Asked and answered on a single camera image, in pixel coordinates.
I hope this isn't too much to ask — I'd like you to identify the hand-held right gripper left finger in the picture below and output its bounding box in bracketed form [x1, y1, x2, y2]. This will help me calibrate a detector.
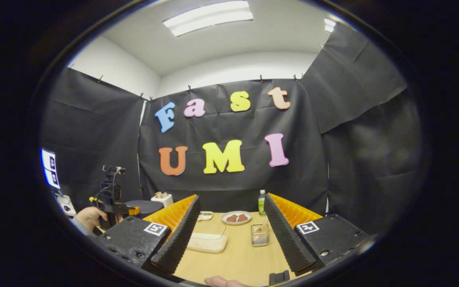
[94, 194, 201, 275]

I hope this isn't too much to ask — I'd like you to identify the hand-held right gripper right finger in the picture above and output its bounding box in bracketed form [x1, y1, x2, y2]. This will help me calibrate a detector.
[264, 193, 373, 276]

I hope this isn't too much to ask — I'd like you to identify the dark grey rice cooker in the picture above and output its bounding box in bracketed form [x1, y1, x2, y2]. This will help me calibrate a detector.
[124, 200, 165, 219]

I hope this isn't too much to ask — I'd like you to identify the metal wire chopstick holder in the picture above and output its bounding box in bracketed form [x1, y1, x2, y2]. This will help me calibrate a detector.
[251, 223, 270, 247]

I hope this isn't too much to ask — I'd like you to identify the clear box of white rice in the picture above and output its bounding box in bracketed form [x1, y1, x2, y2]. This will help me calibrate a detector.
[186, 223, 228, 254]

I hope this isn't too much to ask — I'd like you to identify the white round plate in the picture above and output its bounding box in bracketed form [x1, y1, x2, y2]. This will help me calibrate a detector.
[221, 210, 253, 226]

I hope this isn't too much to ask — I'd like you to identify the computer monitor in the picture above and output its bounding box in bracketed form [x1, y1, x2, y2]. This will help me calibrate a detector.
[41, 149, 61, 190]

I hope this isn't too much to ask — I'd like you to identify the black backdrop cloth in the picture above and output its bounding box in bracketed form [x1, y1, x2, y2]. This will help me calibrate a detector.
[40, 24, 423, 236]

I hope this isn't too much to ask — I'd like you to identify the small black bracket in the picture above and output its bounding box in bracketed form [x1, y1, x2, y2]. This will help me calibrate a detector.
[269, 270, 290, 285]

